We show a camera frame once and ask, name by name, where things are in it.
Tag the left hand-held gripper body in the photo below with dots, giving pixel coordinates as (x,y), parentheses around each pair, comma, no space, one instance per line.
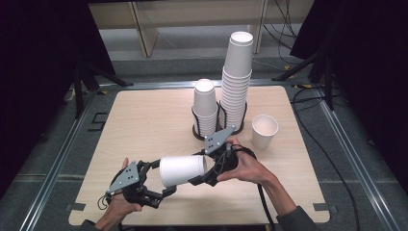
(128,178)

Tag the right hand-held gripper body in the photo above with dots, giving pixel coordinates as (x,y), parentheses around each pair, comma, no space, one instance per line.
(218,141)

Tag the black double cup holder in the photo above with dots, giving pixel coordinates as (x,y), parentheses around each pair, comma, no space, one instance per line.
(197,134)

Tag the single white paper cup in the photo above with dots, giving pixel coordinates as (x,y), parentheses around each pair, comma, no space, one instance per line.
(181,170)
(263,134)

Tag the short stack of white cups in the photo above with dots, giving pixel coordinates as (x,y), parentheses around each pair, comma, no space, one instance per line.
(205,102)

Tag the tall stack of white cups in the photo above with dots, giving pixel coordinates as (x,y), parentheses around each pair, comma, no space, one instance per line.
(237,80)

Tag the person's left hand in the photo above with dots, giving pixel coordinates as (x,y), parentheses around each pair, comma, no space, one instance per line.
(120,208)

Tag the person's right hand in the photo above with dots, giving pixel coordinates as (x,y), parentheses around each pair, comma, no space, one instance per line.
(250,170)

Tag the black metal stand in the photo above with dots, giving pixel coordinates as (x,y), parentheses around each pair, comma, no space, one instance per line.
(78,93)
(327,80)

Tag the light wooden shelf unit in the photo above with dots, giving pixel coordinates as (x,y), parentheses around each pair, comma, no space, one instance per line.
(146,35)

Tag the black curtain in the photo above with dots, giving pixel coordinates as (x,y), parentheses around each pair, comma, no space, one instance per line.
(369,64)
(35,80)

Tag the metal floor rail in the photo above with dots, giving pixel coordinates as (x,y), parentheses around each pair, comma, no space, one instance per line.
(356,160)
(160,85)
(54,166)

